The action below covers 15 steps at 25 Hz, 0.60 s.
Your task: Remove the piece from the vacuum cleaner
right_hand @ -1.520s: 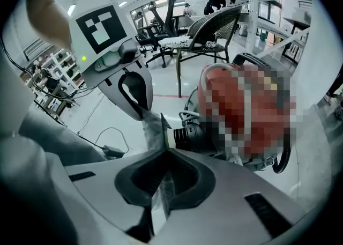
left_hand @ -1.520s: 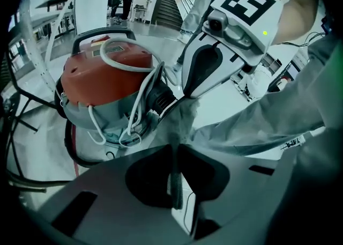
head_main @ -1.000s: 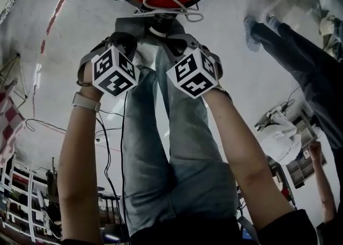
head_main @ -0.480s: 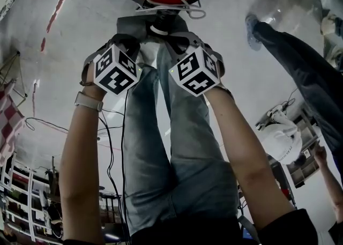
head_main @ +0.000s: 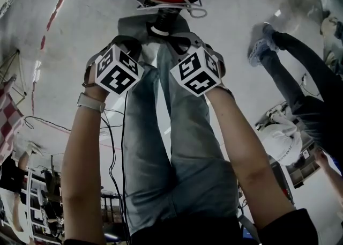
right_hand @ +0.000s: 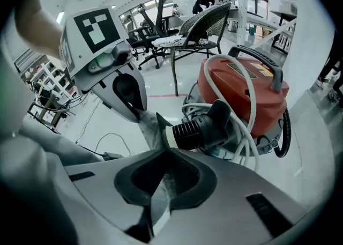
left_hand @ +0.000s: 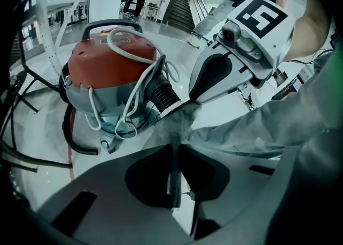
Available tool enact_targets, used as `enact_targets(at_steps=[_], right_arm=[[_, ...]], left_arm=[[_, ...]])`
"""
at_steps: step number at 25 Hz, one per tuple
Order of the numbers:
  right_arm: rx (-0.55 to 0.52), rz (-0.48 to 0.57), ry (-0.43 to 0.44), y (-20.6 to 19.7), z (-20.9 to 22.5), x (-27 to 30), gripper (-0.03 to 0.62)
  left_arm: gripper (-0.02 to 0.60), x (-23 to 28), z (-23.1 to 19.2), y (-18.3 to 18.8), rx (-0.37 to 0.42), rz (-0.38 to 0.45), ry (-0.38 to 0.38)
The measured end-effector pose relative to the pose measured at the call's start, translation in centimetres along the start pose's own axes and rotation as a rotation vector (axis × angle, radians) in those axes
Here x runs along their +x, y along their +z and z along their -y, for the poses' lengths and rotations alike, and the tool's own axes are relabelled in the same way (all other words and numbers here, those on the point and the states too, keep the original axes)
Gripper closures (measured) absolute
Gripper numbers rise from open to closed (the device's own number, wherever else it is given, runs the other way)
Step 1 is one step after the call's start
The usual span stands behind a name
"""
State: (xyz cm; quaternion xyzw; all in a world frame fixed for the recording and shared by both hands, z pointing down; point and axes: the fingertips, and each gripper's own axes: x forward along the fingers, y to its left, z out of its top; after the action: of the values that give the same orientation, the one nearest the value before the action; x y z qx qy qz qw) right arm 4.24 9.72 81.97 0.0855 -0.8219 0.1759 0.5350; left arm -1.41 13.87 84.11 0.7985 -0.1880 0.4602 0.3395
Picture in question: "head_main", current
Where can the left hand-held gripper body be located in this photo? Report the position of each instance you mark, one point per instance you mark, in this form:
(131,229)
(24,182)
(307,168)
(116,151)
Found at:
(118,73)

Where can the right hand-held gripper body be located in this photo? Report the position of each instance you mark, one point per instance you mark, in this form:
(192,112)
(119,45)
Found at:
(199,73)

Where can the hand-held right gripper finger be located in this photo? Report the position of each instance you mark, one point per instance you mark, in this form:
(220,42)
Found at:
(179,44)

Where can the person's right forearm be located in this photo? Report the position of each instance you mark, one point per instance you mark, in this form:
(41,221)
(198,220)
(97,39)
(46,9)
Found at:
(246,163)

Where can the person's left forearm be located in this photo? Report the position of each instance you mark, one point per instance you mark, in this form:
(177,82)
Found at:
(83,158)

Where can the person's left hand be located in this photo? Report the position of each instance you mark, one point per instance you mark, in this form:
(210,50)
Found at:
(93,88)

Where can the beige wristwatch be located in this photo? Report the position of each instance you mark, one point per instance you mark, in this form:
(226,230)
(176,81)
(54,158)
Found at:
(92,103)

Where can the person's legs in blue jeans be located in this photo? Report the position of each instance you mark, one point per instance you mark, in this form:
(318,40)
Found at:
(174,142)

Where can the white power strip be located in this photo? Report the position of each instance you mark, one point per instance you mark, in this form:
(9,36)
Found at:
(276,111)

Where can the red white checkered cloth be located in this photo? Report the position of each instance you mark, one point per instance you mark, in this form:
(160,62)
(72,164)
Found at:
(8,120)

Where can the white shelf rack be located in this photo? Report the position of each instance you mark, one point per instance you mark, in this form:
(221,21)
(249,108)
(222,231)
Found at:
(34,206)

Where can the person's black sleeve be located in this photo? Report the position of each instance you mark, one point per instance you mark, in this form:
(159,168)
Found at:
(289,228)

